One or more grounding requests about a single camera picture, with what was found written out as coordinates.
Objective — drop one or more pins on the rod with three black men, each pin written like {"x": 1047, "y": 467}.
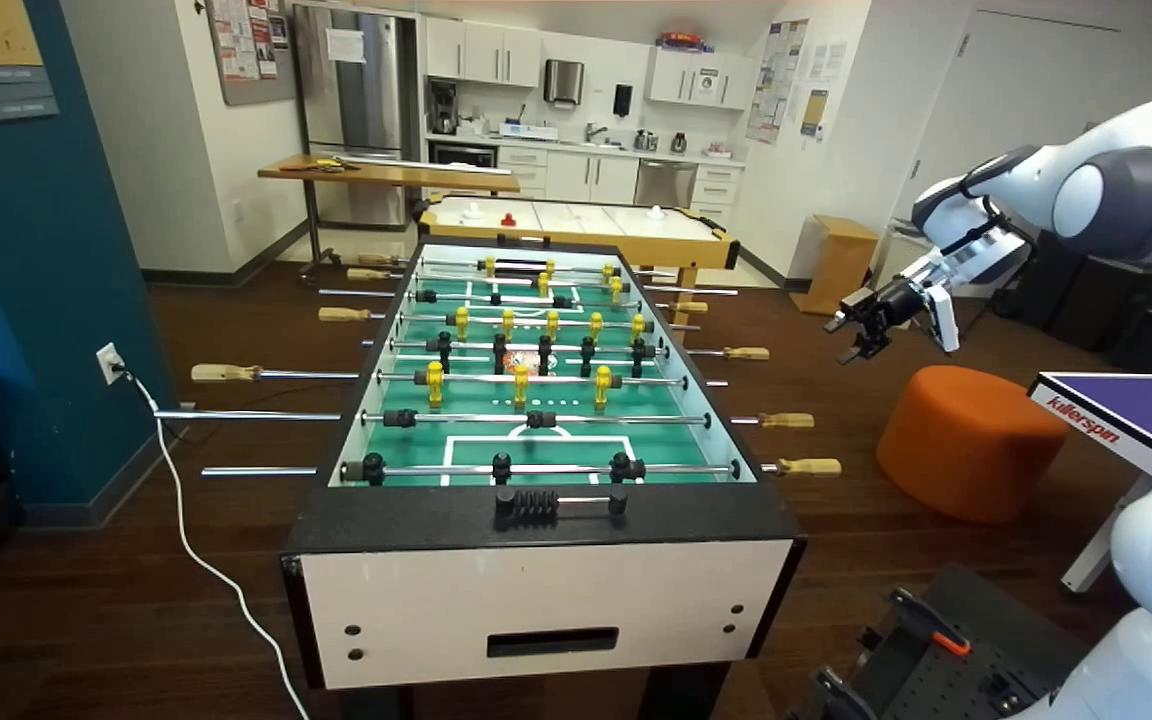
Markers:
{"x": 693, "y": 308}

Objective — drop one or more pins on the rod with five yellow men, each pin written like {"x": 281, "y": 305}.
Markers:
{"x": 342, "y": 315}

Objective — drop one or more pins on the rod with yellow goalie men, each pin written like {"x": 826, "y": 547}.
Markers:
{"x": 378, "y": 260}

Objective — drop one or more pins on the rod with five black men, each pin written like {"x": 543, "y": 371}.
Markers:
{"x": 747, "y": 353}

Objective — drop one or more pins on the black soap dispenser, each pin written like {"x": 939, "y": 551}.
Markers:
{"x": 621, "y": 102}

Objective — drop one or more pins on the orange round ottoman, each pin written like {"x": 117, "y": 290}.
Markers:
{"x": 970, "y": 444}

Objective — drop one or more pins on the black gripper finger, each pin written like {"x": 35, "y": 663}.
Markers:
{"x": 873, "y": 343}
{"x": 859, "y": 315}

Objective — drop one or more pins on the foosball table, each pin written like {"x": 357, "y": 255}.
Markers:
{"x": 550, "y": 600}

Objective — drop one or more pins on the white wall power outlet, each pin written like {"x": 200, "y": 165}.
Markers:
{"x": 111, "y": 361}

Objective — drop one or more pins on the rod with black goalie men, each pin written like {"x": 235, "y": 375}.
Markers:
{"x": 811, "y": 467}

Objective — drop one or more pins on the silver paper towel dispenser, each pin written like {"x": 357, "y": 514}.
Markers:
{"x": 565, "y": 83}

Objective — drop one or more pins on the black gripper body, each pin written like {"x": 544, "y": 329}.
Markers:
{"x": 911, "y": 305}

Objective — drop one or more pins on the air hockey table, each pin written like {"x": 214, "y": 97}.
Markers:
{"x": 576, "y": 222}

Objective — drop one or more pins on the yellow and gray wall poster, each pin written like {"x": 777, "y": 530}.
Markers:
{"x": 1, "y": 52}

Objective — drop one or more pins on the black coffee machine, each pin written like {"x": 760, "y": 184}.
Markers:
{"x": 443, "y": 104}

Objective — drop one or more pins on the white kitchen counter cabinets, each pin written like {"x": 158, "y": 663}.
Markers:
{"x": 576, "y": 176}

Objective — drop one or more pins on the black clamp with orange tip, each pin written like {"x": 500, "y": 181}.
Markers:
{"x": 928, "y": 624}

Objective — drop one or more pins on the wide white upper cabinets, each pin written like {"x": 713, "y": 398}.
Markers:
{"x": 481, "y": 52}

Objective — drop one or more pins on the rod with two yellow men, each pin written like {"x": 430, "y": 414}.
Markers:
{"x": 367, "y": 272}

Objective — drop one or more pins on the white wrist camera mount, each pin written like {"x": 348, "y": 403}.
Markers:
{"x": 945, "y": 321}

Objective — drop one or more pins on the large white wall poster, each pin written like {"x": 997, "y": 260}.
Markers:
{"x": 777, "y": 83}

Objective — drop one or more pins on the wall bulletin board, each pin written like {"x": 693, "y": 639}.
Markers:
{"x": 248, "y": 52}

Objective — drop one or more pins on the rod with three yellow men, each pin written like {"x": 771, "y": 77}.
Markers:
{"x": 221, "y": 375}

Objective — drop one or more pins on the small yellow wall poster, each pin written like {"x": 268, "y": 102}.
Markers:
{"x": 813, "y": 116}

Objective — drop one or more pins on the wooden bin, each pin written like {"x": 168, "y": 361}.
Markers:
{"x": 841, "y": 264}

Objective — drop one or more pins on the white door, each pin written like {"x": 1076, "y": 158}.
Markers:
{"x": 1019, "y": 95}

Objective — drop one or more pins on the small white upper cabinet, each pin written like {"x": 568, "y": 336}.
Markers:
{"x": 697, "y": 83}

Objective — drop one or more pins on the black office furniture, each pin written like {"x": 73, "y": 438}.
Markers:
{"x": 1082, "y": 303}

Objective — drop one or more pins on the stainless steel refrigerator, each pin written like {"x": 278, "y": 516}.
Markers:
{"x": 357, "y": 113}

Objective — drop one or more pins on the dark gray robot cart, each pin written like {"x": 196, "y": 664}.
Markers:
{"x": 1001, "y": 624}

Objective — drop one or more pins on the wooden high table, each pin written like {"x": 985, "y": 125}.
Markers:
{"x": 378, "y": 175}

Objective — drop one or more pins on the purple ping pong table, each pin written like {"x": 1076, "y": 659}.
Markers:
{"x": 1136, "y": 406}

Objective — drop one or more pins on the red items atop cabinet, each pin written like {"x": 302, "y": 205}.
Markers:
{"x": 685, "y": 41}

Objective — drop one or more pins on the stainless dishwasher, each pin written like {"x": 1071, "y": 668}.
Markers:
{"x": 665, "y": 184}

